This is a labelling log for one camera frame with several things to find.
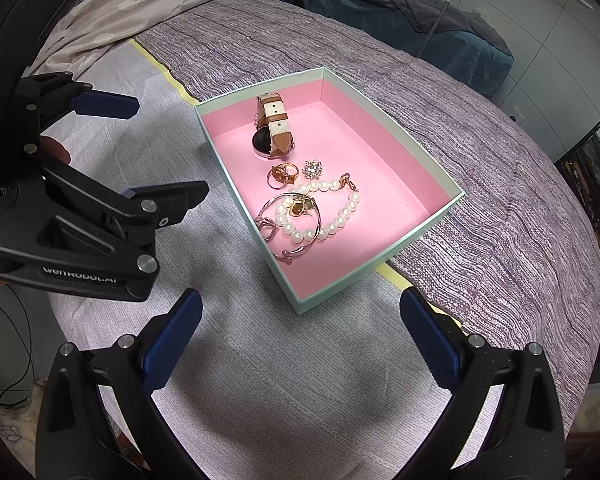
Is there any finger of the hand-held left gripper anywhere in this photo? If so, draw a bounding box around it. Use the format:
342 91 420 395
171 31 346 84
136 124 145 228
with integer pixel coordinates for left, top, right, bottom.
12 72 141 128
22 140 211 246

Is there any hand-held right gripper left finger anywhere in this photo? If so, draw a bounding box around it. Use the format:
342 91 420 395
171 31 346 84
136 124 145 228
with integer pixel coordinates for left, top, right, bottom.
35 287 203 480

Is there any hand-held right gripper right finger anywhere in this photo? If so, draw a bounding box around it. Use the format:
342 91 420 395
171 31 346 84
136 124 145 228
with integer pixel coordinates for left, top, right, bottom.
399 285 566 480

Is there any thin metal bangle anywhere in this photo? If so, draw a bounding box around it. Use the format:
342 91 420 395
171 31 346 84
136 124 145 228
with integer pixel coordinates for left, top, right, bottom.
252 192 328 262

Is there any amber stone ring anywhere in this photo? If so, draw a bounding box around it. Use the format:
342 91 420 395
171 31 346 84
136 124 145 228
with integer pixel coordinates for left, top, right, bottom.
266 161 299 188

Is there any gold brooch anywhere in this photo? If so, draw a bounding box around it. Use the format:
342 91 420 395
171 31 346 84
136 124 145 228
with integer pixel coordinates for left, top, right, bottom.
286 197 317 218

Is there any teal box with pink lining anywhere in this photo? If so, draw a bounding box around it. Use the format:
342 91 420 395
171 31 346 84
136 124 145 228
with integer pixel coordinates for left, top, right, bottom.
194 66 466 317

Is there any person's left hand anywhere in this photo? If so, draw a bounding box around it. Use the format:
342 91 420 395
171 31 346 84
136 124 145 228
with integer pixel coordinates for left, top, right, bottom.
40 136 73 165

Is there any pink dotted quilt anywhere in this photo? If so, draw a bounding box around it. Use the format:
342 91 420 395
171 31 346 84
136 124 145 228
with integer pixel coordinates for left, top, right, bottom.
27 0 241 78

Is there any floral patterned cloth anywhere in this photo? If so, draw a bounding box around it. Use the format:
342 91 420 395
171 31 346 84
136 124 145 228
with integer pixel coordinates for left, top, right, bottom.
0 400 46 480

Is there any black metal rack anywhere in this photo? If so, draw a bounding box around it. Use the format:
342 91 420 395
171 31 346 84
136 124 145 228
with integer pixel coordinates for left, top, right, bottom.
555 117 600 266

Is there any blue covered massage bed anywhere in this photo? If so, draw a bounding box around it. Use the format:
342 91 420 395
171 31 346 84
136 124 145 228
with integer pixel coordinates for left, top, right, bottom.
277 0 515 101

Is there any grey blanket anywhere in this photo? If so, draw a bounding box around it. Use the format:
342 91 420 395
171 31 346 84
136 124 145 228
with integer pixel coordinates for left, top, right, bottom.
375 0 503 46

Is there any black cable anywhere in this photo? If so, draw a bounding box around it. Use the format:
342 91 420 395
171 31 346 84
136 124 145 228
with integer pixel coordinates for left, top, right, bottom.
0 332 48 406

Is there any white and brown strap watch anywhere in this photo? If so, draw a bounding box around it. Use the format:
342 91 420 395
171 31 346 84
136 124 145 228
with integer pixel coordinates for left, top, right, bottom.
251 91 297 160

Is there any pearl bracelet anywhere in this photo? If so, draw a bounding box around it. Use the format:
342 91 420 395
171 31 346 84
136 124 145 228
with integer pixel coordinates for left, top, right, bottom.
273 172 363 243

